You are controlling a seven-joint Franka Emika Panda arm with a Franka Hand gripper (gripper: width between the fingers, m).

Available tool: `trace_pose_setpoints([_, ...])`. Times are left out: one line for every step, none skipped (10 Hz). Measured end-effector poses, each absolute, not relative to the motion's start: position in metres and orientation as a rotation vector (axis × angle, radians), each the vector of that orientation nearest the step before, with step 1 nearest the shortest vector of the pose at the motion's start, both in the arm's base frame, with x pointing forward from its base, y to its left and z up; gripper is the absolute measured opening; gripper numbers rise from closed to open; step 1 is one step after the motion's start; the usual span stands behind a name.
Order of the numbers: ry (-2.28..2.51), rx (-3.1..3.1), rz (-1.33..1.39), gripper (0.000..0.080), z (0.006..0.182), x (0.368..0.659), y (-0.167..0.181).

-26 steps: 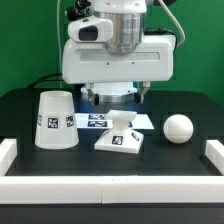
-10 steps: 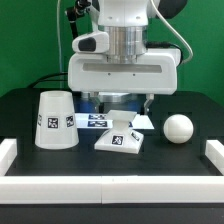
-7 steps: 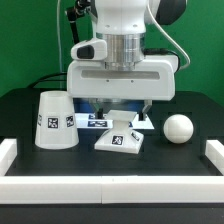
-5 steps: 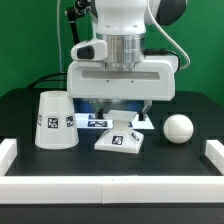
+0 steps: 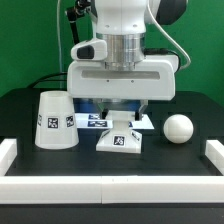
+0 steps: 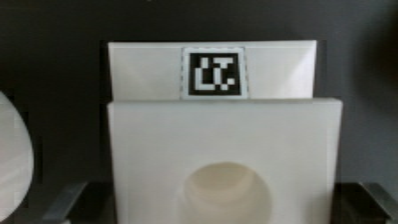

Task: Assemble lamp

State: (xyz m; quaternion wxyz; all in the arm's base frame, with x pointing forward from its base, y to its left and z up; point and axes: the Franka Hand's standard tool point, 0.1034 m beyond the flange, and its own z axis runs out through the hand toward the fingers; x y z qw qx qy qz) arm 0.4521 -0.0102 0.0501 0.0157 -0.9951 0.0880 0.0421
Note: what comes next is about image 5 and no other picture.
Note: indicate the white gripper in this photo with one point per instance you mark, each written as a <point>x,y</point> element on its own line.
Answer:
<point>151,79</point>

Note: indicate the white lamp base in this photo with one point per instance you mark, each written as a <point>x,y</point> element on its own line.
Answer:
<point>120,138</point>

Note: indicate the white lamp bulb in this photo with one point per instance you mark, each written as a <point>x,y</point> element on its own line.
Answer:
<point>178,129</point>

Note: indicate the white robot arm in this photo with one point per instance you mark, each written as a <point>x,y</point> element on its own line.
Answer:
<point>115,64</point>

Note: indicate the white lamp shade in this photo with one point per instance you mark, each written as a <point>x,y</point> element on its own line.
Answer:
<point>56,122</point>

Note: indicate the white marker sheet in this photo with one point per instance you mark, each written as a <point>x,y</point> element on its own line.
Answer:
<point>93,121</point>

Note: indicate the white camera module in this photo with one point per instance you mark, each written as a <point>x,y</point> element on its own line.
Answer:
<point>94,49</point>

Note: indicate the white front border wall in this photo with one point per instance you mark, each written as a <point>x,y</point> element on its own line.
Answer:
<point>111,189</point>

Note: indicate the white left border wall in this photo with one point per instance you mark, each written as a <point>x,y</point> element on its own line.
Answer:
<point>8,153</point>

